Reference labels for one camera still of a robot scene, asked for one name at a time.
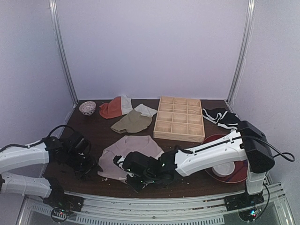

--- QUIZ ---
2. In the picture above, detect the mauve and cream underwear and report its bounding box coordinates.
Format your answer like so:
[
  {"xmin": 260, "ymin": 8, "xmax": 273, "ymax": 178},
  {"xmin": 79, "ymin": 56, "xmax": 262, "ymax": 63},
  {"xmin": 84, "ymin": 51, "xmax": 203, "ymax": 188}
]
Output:
[{"xmin": 97, "ymin": 135, "xmax": 165, "ymax": 185}]

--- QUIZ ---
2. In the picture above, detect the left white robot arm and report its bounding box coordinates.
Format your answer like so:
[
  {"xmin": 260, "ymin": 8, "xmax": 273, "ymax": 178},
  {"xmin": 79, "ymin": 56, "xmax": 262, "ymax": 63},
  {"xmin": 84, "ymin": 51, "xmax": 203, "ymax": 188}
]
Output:
[{"xmin": 0, "ymin": 130, "xmax": 98, "ymax": 212}]

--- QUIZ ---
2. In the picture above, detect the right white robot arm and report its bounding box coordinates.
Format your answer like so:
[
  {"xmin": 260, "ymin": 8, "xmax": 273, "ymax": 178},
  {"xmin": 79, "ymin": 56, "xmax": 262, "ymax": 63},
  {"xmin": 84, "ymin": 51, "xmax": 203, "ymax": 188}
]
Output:
[{"xmin": 113, "ymin": 120, "xmax": 275, "ymax": 210}]

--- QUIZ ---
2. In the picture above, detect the olive green underwear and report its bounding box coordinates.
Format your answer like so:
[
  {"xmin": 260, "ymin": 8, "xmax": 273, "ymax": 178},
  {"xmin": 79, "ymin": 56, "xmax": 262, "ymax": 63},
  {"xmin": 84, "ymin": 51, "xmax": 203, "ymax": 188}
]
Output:
[{"xmin": 111, "ymin": 104, "xmax": 158, "ymax": 134}]

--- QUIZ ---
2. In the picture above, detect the orange underwear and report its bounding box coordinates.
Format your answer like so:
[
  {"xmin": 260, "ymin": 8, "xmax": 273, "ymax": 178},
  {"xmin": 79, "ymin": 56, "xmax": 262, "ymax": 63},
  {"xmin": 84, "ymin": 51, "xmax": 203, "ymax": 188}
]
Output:
[{"xmin": 99, "ymin": 96, "xmax": 133, "ymax": 119}]

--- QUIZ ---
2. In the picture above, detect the small patterned bowl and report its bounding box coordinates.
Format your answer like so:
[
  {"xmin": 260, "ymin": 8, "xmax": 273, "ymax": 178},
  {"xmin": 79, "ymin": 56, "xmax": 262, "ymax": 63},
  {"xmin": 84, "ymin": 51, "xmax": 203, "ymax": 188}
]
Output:
[{"xmin": 79, "ymin": 101, "xmax": 97, "ymax": 116}]

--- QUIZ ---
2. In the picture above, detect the wooden compartment tray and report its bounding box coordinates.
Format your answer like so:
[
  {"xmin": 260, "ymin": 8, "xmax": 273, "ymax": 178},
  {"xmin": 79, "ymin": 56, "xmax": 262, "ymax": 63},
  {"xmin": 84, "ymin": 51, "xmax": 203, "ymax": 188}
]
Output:
[{"xmin": 153, "ymin": 96, "xmax": 205, "ymax": 143}]

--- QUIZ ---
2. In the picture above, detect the white bowl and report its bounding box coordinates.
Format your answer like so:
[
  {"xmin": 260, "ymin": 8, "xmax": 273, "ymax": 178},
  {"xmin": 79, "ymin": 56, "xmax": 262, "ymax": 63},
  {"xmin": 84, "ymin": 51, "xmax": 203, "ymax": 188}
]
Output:
[{"xmin": 212, "ymin": 162, "xmax": 235, "ymax": 178}]

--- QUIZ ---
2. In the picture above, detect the black and white garment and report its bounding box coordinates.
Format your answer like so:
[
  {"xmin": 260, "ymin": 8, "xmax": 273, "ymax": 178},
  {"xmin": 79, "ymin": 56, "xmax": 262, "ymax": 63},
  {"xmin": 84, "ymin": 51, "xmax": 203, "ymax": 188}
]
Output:
[{"xmin": 202, "ymin": 108, "xmax": 240, "ymax": 131}]

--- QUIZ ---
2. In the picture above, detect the round red tray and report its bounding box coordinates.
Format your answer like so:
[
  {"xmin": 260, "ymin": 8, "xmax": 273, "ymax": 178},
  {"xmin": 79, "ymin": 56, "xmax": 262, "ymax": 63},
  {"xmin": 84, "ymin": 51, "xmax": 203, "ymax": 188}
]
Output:
[{"xmin": 201, "ymin": 133, "xmax": 249, "ymax": 183}]

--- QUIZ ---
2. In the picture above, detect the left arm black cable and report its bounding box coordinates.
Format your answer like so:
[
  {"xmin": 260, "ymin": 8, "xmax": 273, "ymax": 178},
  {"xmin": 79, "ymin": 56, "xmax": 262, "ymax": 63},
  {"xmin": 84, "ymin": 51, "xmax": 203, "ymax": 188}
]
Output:
[{"xmin": 39, "ymin": 125, "xmax": 75, "ymax": 146}]

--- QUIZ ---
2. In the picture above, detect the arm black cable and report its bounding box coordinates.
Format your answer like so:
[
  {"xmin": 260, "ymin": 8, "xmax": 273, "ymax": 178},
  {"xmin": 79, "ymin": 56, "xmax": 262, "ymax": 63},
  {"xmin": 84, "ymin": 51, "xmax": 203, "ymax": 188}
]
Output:
[
  {"xmin": 250, "ymin": 137, "xmax": 295, "ymax": 163},
  {"xmin": 39, "ymin": 125, "xmax": 75, "ymax": 146}
]

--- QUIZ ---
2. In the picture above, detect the front aluminium rail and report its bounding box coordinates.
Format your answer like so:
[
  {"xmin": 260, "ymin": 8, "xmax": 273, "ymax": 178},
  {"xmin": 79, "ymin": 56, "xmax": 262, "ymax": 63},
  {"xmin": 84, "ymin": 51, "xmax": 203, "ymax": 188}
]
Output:
[{"xmin": 18, "ymin": 182, "xmax": 294, "ymax": 225}]

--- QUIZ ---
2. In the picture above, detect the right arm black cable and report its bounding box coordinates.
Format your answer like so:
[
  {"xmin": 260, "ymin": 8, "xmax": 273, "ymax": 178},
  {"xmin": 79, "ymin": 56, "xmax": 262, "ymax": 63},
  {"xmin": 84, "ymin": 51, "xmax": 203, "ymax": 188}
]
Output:
[{"xmin": 250, "ymin": 137, "xmax": 295, "ymax": 163}]

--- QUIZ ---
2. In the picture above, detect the left aluminium frame post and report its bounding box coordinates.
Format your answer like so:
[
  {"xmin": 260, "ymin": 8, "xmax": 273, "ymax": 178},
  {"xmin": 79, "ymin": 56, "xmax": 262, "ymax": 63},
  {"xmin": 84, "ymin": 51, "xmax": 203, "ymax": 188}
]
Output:
[{"xmin": 48, "ymin": 0, "xmax": 79, "ymax": 108}]

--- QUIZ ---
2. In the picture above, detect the aluminium frame post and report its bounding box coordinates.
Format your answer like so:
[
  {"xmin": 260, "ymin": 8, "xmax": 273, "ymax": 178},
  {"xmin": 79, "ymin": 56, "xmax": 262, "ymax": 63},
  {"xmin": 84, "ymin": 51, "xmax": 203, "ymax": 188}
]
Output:
[
  {"xmin": 48, "ymin": 0, "xmax": 79, "ymax": 108},
  {"xmin": 226, "ymin": 0, "xmax": 256, "ymax": 107}
]

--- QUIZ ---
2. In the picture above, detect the right aluminium frame post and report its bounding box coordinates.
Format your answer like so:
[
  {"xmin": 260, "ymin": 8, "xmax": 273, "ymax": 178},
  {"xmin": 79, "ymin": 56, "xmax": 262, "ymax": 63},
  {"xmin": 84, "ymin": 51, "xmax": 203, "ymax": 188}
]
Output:
[{"xmin": 226, "ymin": 0, "xmax": 256, "ymax": 107}]

